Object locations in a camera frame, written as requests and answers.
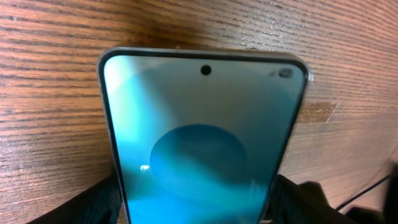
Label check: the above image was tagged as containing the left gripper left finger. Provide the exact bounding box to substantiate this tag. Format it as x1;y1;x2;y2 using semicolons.
29;174;122;224

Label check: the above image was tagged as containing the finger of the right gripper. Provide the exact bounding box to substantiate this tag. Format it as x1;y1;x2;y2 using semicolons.
343;149;397;224

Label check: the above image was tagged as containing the turquoise screen smartphone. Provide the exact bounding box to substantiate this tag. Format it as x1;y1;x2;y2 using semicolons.
96;47;312;223

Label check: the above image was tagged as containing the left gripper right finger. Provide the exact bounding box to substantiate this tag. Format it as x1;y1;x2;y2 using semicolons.
267;174;354;224

